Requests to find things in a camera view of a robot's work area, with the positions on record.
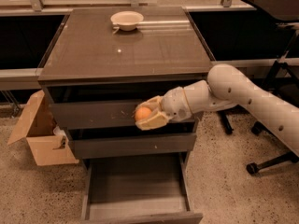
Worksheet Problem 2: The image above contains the dark grey drawer cabinet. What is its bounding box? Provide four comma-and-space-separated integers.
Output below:
37, 6, 218, 173

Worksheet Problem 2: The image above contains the white bowl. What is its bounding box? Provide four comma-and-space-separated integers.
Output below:
110, 11, 144, 31

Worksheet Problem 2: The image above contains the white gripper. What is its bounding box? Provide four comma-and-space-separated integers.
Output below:
135, 87, 192, 131

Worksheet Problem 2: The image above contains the orange fruit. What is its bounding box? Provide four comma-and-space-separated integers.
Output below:
135, 107, 151, 121

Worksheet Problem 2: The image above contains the top drawer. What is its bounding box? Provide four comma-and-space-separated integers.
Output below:
50, 95, 210, 130

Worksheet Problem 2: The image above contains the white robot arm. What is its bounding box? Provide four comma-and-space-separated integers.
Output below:
135, 64, 299, 155

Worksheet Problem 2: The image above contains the open bottom drawer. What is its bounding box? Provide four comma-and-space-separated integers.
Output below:
80, 153, 203, 224

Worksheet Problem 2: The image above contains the middle drawer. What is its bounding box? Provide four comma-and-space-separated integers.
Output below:
69, 133, 196, 159

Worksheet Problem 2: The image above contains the black office chair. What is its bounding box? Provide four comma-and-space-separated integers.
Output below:
246, 77, 299, 176

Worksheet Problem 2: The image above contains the cardboard box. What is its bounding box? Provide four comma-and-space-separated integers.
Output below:
7, 91, 79, 166

